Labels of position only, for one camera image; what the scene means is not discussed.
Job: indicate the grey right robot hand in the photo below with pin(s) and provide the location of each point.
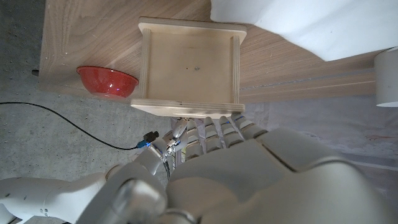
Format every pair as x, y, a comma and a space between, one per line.
178, 135

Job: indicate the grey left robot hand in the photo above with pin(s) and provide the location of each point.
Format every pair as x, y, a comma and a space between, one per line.
248, 180

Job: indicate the wooden box with slot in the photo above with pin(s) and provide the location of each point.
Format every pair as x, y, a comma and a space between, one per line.
189, 68

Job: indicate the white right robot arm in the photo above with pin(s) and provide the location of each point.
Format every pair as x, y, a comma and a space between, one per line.
46, 196

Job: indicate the red bowl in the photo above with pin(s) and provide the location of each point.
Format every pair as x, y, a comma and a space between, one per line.
105, 82

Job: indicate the white folded paper towel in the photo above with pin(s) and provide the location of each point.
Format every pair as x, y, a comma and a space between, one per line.
311, 25

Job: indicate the white tissue roll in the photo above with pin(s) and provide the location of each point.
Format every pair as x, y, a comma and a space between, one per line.
387, 77

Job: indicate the printed window backdrop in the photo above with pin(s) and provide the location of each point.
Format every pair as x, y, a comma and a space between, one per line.
342, 124

